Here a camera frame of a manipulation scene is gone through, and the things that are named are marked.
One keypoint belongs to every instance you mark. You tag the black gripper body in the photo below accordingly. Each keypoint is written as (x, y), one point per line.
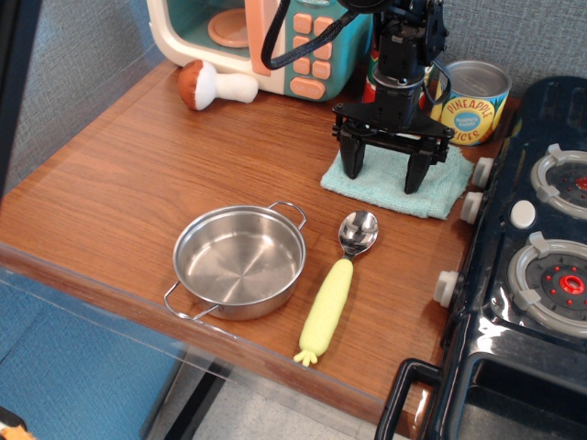
(394, 122)

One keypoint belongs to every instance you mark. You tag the light blue towel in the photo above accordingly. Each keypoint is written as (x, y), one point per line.
(381, 183)

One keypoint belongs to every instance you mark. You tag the clear acrylic table guard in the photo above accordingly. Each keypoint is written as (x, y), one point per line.
(82, 360)

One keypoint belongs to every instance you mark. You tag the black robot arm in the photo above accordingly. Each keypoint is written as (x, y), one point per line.
(409, 35)

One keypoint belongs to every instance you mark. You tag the stainless steel pan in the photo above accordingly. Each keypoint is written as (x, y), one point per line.
(238, 263)

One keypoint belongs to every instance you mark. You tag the tomato sauce can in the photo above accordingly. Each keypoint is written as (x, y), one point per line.
(369, 82)

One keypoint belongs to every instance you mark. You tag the white stove knob top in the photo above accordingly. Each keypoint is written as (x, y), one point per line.
(482, 172)

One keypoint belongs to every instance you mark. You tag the white stove knob bottom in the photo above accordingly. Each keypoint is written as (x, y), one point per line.
(445, 287)

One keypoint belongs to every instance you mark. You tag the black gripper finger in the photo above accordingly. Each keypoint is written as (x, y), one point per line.
(417, 168)
(352, 151)

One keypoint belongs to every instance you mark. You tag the pineapple slices can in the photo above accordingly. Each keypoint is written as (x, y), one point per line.
(478, 94)

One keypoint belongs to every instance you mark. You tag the white stove knob middle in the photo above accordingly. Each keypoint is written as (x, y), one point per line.
(471, 207)

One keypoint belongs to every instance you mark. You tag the white stove knob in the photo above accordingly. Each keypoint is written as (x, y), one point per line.
(482, 172)
(445, 287)
(471, 207)

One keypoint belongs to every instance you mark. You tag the plush mushroom toy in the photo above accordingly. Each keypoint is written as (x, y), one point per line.
(199, 84)

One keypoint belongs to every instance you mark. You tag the spoon with yellow handle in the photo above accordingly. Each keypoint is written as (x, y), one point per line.
(357, 234)

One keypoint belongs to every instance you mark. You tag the toy microwave teal and cream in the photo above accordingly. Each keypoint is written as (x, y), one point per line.
(230, 35)

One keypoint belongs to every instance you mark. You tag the black toy stove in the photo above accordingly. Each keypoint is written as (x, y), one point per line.
(514, 346)

